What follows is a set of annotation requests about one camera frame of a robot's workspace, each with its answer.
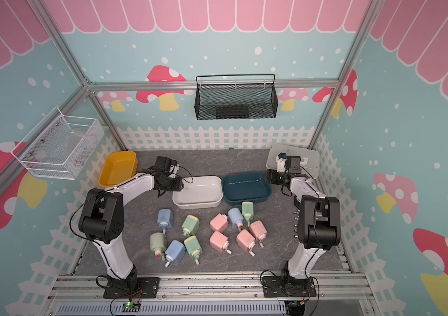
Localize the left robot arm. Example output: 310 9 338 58
78 156 184 283

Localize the black wire mesh basket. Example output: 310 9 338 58
194 74 279 121

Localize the green pencil sharpener lower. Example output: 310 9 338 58
184 236 203 265

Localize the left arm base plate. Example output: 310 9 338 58
104 276 160 299

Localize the translucent plastic lidded case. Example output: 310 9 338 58
266 143 320 179

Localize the pink pencil sharpener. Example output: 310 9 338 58
209 213 228 233
237 230 256 257
249 221 267 248
209 231 232 254

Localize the yellow plastic storage box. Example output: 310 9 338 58
98 151 138 188

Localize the green pencil sharpener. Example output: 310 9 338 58
184 236 203 265
182 215 200 238
242 201 254 226

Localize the white wire mesh basket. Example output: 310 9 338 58
11 107 104 180

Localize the blue pencil sharpener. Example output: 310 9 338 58
157 209 174 235
228 208 244 231
165 240 186 267

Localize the white plastic storage box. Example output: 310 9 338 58
172 176 223 210

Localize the rack of metal bits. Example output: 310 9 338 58
294 210 300 238

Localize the blue pencil sharpener centre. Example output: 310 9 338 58
228 208 244 231

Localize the dark teal storage box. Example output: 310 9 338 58
221 172 271 206

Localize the pale green round sharpener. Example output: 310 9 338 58
149 233 167 261

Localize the blue pencil sharpener lower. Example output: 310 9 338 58
165 240 186 267

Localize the small green circuit board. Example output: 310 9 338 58
121 302 141 313

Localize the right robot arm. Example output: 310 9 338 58
266 153 341 285

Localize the blue pencil sharpener left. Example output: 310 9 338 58
157 209 174 235

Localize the green pencil sharpener upper right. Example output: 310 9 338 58
242 201 254 226

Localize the green pencil sharpener middle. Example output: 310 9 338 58
182 215 200 238

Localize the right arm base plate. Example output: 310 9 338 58
259 276 317 298

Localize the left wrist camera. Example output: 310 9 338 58
170 159 179 174

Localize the grey slotted cable duct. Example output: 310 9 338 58
53 301 287 315

